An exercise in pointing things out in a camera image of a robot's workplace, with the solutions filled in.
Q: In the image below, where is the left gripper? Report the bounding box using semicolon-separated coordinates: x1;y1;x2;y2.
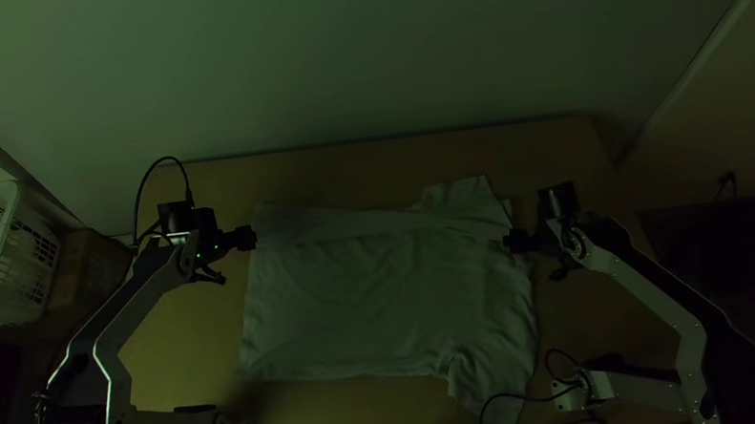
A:
192;201;261;265

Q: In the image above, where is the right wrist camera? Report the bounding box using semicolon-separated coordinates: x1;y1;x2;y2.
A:
535;181;581;223

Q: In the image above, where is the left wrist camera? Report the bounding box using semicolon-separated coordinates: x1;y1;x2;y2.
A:
157;199;200;240

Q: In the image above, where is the white t-shirt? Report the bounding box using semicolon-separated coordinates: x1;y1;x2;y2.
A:
216;169;555;424

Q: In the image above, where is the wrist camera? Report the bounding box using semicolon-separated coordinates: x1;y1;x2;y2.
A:
535;181;581;223
157;199;200;240

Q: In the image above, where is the black cable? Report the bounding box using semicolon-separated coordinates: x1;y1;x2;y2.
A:
469;344;600;424
122;153;200;247

